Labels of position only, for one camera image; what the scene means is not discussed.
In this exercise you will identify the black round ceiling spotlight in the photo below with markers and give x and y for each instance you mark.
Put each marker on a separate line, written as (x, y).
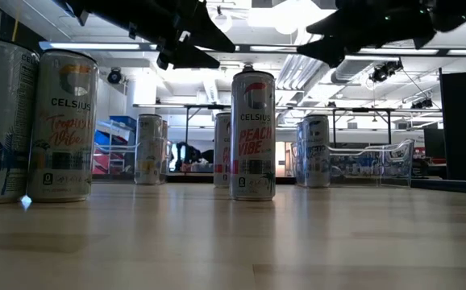
(114, 76)

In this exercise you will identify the blue storage bin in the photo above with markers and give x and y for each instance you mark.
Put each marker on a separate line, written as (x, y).
(124, 121)
(105, 139)

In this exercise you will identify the black track light row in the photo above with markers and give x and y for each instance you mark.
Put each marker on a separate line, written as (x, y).
(422, 104)

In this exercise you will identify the black monitor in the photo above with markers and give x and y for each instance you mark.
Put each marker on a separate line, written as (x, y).
(434, 143)

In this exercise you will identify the white shelf rack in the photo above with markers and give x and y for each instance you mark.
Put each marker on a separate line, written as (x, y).
(116, 148)

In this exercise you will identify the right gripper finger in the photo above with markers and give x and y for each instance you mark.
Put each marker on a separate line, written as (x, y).
(331, 50)
(342, 24)

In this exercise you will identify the silver ventilation duct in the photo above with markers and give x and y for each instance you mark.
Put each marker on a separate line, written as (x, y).
(350, 70)

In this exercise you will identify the Celsius Tropical Vibe can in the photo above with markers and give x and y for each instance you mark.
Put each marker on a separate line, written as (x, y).
(148, 149)
(63, 133)
(165, 133)

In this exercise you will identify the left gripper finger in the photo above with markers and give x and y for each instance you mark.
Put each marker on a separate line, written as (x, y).
(206, 32)
(194, 58)

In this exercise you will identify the red storage bin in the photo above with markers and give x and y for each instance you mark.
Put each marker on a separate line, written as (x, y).
(106, 163)

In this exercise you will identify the large white ceiling lamp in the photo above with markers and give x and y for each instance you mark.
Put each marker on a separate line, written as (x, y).
(285, 16)

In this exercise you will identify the black frame workbench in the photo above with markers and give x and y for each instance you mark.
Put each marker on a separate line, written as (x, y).
(200, 106)

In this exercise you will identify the black track spotlight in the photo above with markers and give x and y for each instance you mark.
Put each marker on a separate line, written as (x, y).
(380, 73)

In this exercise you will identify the Celsius Arctic Vibe can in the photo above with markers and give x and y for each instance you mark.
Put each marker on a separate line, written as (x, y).
(316, 149)
(299, 153)
(3, 121)

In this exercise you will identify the Celsius Peach Vibe can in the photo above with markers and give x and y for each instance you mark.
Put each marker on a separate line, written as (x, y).
(221, 149)
(253, 137)

